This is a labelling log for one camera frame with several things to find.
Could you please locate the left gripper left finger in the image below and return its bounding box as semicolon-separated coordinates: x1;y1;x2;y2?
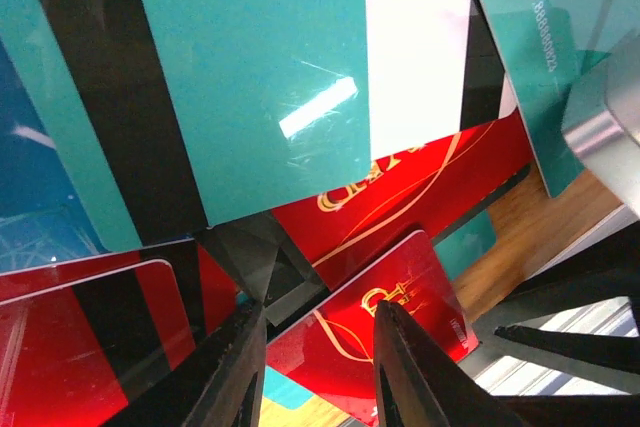
104;301;267;426

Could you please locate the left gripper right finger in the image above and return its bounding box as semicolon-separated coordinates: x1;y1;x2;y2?
374;301;528;426

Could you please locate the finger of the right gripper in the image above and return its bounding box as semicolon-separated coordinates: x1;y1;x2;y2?
492;324;639;394
474;222;639;342

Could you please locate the red VIP card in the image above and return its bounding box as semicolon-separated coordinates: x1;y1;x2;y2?
266;230;478;426

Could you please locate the teal card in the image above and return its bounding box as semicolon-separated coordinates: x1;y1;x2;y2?
1;0;371;251
433;210;496;281
479;0;639;197

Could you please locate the teal card bottom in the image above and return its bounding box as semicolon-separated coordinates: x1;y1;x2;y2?
1;0;371;251

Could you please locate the dark red striped card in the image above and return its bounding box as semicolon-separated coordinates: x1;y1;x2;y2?
0;239;239;427

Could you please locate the red card left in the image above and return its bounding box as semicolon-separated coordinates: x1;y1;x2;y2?
272;112;532;290

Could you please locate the blue card centre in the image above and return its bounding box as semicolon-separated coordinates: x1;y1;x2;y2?
1;50;106;273

